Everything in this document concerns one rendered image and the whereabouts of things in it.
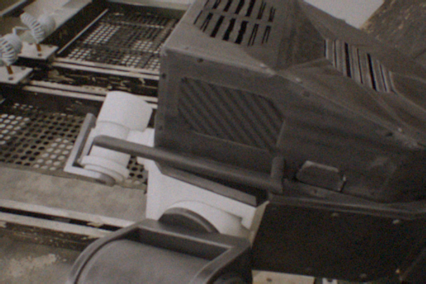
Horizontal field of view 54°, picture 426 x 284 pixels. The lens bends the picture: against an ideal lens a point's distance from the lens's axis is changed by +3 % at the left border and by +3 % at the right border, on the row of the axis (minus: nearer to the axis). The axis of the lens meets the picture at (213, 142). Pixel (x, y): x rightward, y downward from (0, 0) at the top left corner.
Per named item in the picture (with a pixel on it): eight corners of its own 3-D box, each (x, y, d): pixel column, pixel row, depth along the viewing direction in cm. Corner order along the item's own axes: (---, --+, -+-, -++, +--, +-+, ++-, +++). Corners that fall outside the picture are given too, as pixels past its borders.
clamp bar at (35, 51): (314, 119, 143) (328, 57, 128) (4, 77, 161) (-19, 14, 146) (314, 104, 151) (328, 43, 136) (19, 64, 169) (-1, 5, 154)
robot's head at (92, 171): (136, 118, 54) (83, 108, 55) (114, 179, 51) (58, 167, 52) (148, 137, 60) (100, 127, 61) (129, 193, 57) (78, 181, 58)
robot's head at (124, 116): (165, 102, 55) (102, 86, 56) (141, 172, 51) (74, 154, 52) (168, 122, 61) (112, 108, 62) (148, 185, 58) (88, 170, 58)
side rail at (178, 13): (316, 44, 205) (320, 22, 198) (108, 21, 222) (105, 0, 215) (316, 37, 211) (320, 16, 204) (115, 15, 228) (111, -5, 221)
